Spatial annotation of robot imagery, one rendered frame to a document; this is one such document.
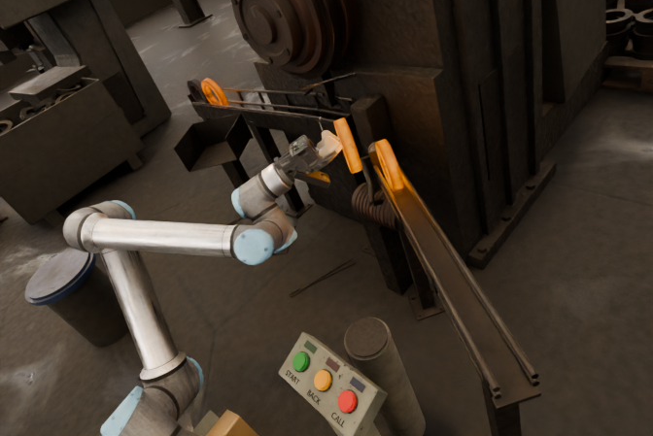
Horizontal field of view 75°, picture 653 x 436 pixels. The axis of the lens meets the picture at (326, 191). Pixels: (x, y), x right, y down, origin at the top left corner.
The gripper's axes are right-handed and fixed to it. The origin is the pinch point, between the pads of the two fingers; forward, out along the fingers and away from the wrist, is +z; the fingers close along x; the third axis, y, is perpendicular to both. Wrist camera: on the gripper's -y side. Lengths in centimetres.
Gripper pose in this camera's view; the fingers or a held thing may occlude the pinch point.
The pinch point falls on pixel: (345, 140)
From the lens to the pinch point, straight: 119.1
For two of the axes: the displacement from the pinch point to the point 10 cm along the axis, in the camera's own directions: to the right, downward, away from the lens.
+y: -5.5, -6.3, -5.5
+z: 8.2, -5.4, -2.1
